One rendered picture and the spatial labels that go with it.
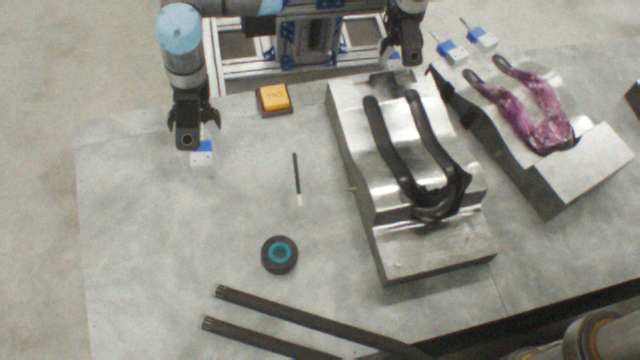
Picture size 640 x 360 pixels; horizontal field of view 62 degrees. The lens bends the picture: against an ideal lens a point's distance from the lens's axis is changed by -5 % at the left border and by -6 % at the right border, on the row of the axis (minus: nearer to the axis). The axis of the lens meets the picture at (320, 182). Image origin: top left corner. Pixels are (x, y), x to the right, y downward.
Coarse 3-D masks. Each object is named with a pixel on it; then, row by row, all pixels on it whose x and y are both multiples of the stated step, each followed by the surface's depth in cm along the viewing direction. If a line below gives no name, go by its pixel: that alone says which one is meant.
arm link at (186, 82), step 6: (162, 66) 100; (204, 66) 100; (168, 72) 99; (198, 72) 99; (204, 72) 101; (168, 78) 101; (174, 78) 99; (180, 78) 98; (186, 78) 99; (192, 78) 99; (198, 78) 100; (204, 78) 102; (174, 84) 101; (180, 84) 100; (186, 84) 100; (192, 84) 101; (198, 84) 102
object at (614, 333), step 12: (636, 312) 63; (612, 324) 67; (624, 324) 64; (636, 324) 61; (600, 336) 68; (612, 336) 65; (624, 336) 63; (636, 336) 61; (600, 348) 68; (612, 348) 65; (624, 348) 63; (636, 348) 61
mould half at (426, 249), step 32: (352, 96) 133; (384, 96) 134; (352, 128) 130; (448, 128) 132; (352, 160) 127; (416, 160) 124; (384, 192) 117; (480, 192) 121; (384, 224) 121; (416, 224) 123; (448, 224) 124; (480, 224) 124; (384, 256) 119; (416, 256) 119; (448, 256) 120; (480, 256) 121
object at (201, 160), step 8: (208, 144) 130; (192, 152) 127; (200, 152) 127; (208, 152) 127; (192, 160) 126; (200, 160) 126; (208, 160) 126; (192, 168) 126; (200, 168) 127; (208, 168) 127; (192, 176) 130; (200, 176) 130; (208, 176) 130
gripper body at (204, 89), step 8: (208, 80) 111; (176, 88) 102; (192, 88) 102; (200, 88) 103; (208, 88) 110; (200, 96) 109; (208, 96) 109; (200, 104) 108; (208, 104) 109; (200, 112) 110; (208, 112) 110
